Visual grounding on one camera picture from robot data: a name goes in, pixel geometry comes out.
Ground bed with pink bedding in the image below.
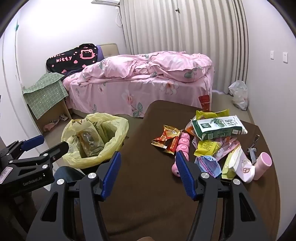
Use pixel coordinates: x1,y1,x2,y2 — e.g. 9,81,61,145
62,70,212,117

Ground white plastic bag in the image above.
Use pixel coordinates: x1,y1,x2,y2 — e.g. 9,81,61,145
228,80,248,111

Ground red orange snack wrapper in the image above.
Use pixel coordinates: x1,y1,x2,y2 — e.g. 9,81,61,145
151,125,182,149
164,138,182,154

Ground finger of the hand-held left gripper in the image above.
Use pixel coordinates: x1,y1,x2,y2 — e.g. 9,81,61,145
0,135,45,161
9,141,70,176

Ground light blue packet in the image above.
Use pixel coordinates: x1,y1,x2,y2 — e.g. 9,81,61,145
195,155,222,178

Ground person's leg in jeans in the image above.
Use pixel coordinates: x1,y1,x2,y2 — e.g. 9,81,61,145
54,166,85,186

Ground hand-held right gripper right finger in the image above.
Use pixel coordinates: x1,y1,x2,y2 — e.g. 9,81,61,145
175,151,270,241

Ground pale green packet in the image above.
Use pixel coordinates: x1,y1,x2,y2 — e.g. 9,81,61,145
221,148,241,180

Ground striped curtain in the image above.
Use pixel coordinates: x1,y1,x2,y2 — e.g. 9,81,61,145
120,0,249,95

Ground pink cup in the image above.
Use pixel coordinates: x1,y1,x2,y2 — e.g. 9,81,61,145
253,152,273,181

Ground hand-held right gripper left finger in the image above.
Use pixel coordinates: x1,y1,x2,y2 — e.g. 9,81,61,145
25,152,122,241

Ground green checked cloth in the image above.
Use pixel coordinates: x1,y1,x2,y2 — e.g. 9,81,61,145
22,72,69,120

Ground black hello kitty pillow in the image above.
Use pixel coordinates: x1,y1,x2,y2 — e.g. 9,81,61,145
46,43,100,72

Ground white air conditioner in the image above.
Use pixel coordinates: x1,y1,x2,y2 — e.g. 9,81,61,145
91,0,121,5

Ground pink caterpillar toy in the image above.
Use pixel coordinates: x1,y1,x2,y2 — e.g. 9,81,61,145
171,133,192,178

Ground white wet wipes pack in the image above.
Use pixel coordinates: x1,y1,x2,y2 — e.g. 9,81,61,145
228,148,256,184

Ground small yellow packet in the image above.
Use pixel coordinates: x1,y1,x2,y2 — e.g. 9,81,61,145
194,140,222,157

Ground wooden nightstand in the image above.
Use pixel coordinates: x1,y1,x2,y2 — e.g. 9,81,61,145
28,98,73,133

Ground pink packet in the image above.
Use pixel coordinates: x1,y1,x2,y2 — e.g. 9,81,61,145
213,137,241,163

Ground purple pillow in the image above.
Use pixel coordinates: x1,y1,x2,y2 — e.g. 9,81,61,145
96,45,105,61

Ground metal nail clipper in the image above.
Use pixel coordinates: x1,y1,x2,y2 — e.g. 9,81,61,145
247,134,260,165

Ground white sneakers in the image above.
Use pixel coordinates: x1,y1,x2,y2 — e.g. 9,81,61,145
50,114,69,124

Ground pink floral duvet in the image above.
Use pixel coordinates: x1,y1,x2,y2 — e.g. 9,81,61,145
82,51,213,82

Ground white air conditioner cable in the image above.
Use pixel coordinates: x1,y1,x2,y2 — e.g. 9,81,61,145
115,5,123,26

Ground beige headboard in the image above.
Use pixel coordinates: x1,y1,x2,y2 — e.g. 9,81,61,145
100,43,119,58

